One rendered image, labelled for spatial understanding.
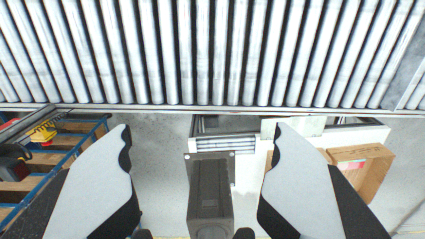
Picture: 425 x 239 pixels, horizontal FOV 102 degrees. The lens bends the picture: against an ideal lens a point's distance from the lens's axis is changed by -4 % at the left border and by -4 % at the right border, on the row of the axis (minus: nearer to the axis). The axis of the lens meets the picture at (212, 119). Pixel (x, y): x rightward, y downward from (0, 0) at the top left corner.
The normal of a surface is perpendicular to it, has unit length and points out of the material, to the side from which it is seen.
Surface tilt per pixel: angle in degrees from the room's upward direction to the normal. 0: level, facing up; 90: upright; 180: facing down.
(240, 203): 0
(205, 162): 90
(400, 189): 0
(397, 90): 90
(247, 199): 0
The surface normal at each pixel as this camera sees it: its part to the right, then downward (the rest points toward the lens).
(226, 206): -0.07, -0.86
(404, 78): -1.00, -0.02
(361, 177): 0.02, 0.50
